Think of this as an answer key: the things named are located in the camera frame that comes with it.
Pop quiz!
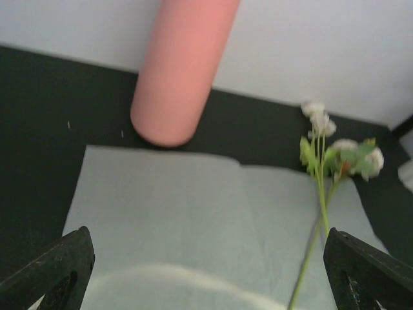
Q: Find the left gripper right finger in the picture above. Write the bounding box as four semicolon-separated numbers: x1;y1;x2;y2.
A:
323;228;412;309

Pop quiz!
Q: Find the pink cylindrical vase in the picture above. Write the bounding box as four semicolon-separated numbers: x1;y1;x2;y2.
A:
130;0;240;147

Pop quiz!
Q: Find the cream rosebud flower stem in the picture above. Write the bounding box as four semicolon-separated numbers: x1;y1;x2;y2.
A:
287;136;384;309

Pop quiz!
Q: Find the white ribbed vase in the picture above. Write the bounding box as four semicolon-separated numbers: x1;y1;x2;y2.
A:
398;159;413;192

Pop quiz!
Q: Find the cream printed ribbon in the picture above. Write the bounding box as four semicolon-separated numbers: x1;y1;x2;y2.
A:
88;263;287;309

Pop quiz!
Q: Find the white flower bouquet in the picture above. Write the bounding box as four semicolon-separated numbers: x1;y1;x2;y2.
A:
61;144;391;310

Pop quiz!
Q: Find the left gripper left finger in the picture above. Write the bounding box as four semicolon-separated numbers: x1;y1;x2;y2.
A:
1;226;96;309

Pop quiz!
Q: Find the right black frame post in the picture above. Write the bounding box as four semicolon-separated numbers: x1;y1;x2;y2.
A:
391;114;413;140

